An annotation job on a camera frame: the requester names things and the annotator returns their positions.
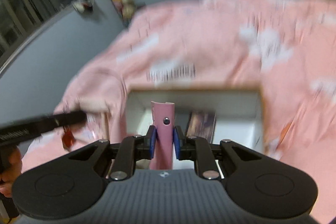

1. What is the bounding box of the pink embossed card holder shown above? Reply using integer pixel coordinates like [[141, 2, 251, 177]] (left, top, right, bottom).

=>
[[150, 101, 175, 170]]

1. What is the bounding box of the person's left hand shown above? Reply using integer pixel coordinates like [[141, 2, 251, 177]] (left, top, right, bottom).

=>
[[0, 147, 22, 198]]

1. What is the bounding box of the anime print card box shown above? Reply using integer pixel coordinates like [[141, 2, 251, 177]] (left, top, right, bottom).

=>
[[186, 112, 216, 143]]

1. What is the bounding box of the orange cardboard storage box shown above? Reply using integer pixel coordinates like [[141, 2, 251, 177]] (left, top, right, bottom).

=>
[[125, 88, 264, 143]]

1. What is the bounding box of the white rectangular box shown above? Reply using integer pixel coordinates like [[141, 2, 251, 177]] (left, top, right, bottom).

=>
[[213, 120, 264, 153]]

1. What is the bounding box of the pink cloud-print duvet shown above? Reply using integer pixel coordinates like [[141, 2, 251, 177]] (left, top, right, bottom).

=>
[[13, 0, 335, 223]]

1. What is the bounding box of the orange gem keychain charm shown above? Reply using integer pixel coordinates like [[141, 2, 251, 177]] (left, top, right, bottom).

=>
[[62, 126, 76, 152]]

